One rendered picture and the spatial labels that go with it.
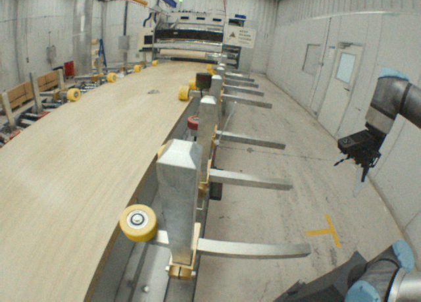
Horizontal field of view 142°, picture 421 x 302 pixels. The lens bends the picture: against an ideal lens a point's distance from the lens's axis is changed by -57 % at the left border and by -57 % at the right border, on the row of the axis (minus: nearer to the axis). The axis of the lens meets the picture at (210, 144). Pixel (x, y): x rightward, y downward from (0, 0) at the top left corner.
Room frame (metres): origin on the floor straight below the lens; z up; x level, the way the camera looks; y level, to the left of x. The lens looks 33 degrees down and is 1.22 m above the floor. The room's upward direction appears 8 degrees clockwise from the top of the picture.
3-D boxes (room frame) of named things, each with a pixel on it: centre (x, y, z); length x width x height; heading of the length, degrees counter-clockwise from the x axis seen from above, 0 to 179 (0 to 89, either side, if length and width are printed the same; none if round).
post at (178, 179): (0.12, 0.02, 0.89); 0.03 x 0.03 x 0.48; 88
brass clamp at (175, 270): (0.14, 0.02, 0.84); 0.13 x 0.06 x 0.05; 178
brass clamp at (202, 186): (0.39, 0.02, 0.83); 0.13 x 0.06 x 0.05; 178
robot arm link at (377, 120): (0.32, -0.45, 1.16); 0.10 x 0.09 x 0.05; 1
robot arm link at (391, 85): (0.32, -0.45, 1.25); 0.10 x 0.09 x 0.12; 18
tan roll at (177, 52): (2.99, 0.48, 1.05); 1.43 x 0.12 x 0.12; 88
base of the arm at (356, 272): (0.02, -0.73, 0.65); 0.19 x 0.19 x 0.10
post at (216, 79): (0.62, 0.01, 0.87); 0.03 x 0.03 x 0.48; 88
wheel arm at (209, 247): (0.16, -0.07, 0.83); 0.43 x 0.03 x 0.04; 88
